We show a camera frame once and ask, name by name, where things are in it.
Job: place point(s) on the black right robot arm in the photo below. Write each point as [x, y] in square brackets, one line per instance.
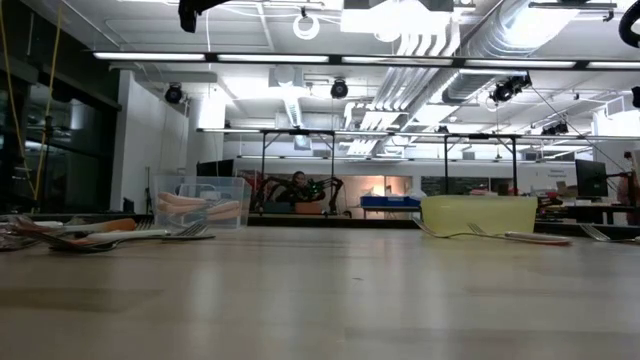
[636, 97]

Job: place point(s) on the black background robot arm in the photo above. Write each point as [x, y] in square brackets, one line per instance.
[336, 192]
[267, 187]

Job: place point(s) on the black ceiling spotlight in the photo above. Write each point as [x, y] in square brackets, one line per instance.
[502, 93]
[339, 90]
[173, 94]

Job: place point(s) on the black overhead light bar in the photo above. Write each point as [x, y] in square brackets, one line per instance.
[335, 59]

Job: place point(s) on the black computer monitor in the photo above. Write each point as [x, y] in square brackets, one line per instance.
[215, 170]
[590, 177]

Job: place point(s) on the thin black stand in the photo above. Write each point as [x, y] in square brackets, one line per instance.
[148, 190]

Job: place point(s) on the clear plastic bin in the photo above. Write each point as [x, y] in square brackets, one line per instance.
[235, 190]

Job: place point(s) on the black tripod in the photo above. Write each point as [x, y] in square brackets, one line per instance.
[48, 150]

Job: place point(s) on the person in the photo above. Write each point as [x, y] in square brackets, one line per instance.
[299, 182]
[631, 190]

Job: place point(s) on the teal box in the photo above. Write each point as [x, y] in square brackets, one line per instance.
[277, 208]

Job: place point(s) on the orange box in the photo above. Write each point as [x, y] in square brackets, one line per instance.
[307, 208]

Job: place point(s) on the blue storage bin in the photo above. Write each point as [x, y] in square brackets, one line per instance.
[390, 202]

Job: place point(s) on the yellow plastic bin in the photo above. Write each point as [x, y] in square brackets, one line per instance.
[480, 210]

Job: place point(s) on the black ceiling light cluster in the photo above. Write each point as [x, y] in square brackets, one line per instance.
[555, 129]

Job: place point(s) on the black background desk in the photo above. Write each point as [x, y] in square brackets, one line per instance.
[590, 207]

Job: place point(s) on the black background station frame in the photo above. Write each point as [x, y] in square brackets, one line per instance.
[446, 165]
[263, 165]

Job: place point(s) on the silver ventilation duct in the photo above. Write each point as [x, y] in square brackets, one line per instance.
[500, 45]

